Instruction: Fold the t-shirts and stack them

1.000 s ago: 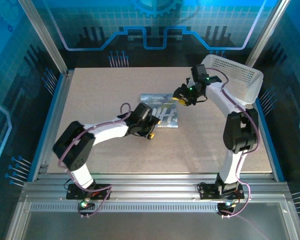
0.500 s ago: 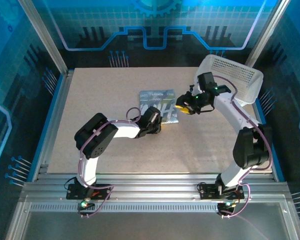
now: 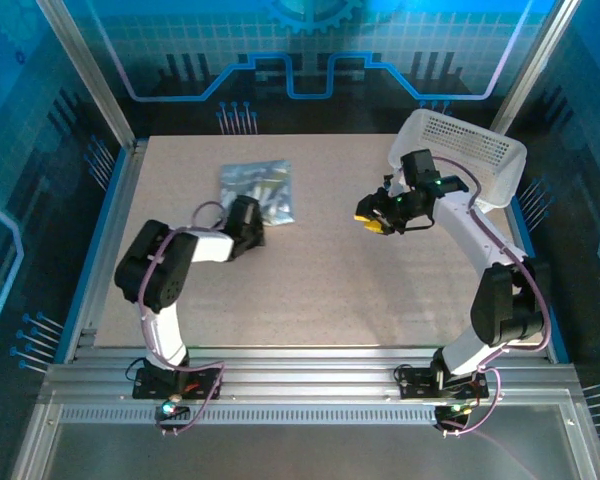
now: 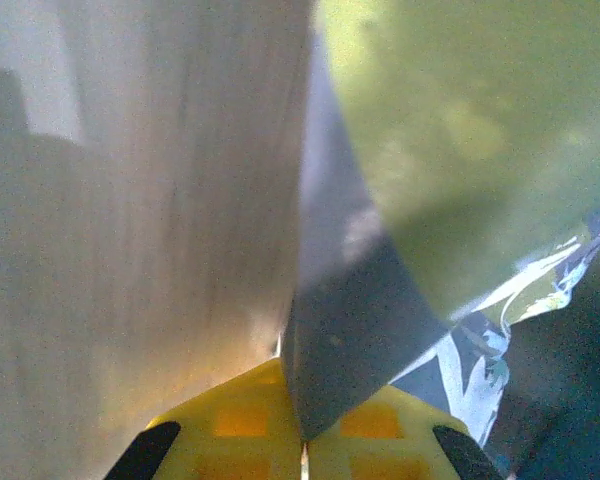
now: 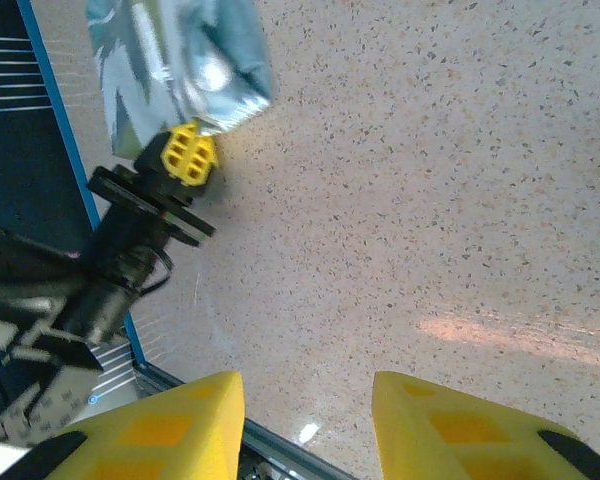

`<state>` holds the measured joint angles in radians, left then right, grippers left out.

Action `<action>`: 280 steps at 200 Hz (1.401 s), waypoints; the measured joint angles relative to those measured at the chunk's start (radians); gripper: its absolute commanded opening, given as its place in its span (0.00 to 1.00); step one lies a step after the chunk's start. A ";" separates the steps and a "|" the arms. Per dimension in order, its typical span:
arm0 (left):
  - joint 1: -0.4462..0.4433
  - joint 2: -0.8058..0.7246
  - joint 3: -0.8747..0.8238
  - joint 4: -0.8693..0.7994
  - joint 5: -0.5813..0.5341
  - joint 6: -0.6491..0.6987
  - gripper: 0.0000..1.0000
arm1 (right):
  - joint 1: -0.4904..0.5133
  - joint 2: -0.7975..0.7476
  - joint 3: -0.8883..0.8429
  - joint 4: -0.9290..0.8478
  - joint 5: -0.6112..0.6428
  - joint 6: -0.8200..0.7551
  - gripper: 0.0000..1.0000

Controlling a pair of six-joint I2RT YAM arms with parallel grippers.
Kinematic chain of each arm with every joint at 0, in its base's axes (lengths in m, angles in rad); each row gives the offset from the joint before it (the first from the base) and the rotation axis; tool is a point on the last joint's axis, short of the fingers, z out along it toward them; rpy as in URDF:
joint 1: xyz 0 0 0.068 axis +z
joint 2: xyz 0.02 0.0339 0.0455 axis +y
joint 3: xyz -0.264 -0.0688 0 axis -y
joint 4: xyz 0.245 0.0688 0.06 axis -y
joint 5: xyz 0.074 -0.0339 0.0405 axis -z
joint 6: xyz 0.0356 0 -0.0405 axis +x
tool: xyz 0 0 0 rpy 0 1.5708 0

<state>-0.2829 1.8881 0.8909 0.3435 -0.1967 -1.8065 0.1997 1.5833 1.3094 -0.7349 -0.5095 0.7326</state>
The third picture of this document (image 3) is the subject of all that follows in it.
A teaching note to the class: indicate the light blue t-shirt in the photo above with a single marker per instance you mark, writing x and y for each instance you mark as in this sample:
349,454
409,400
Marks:
257,190

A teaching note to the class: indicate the white plastic mesh basket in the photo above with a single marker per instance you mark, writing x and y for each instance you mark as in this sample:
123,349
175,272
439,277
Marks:
475,145

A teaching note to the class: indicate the aluminium frame rail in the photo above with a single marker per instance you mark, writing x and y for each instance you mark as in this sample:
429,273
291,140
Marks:
305,380

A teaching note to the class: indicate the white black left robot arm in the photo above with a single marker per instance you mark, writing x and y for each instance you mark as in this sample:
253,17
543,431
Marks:
155,270

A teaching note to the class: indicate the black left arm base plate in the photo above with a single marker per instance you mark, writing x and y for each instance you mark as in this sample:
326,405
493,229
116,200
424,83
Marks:
145,390

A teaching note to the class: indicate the aluminium frame post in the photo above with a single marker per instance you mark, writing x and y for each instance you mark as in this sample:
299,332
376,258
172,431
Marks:
530,70
87,75

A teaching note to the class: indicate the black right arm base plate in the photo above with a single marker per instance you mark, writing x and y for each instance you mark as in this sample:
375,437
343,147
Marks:
415,385

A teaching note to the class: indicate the black connector module with LED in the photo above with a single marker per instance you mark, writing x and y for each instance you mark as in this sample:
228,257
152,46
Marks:
167,410
455,410

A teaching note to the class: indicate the blue table side trim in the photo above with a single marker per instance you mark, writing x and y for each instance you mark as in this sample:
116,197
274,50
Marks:
525,225
111,192

